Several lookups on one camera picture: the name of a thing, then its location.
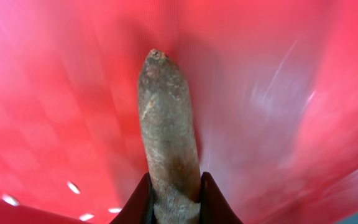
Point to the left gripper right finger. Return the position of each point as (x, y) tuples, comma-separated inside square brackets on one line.
[(214, 207)]

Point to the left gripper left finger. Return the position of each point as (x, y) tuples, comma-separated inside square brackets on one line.
[(139, 209)]

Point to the brown carrot piece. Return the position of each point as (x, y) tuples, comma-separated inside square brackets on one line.
[(166, 123)]

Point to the red serving tray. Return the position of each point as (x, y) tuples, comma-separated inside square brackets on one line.
[(274, 86)]

